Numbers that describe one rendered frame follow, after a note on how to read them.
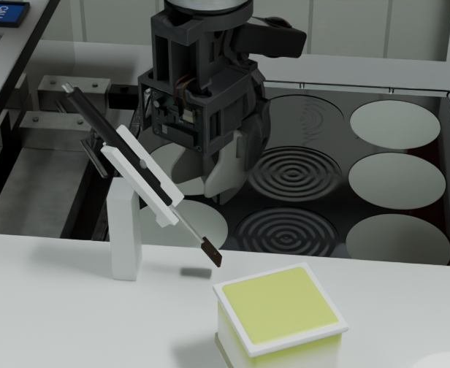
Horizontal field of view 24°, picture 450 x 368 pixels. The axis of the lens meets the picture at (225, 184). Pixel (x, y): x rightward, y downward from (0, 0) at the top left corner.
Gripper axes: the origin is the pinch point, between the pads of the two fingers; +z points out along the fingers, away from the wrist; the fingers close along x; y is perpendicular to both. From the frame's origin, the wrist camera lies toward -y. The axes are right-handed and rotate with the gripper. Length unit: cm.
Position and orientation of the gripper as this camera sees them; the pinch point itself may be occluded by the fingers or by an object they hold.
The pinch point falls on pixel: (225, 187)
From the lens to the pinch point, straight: 97.3
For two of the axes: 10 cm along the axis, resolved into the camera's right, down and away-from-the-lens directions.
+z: 0.0, 8.1, 5.9
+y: -5.9, 4.8, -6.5
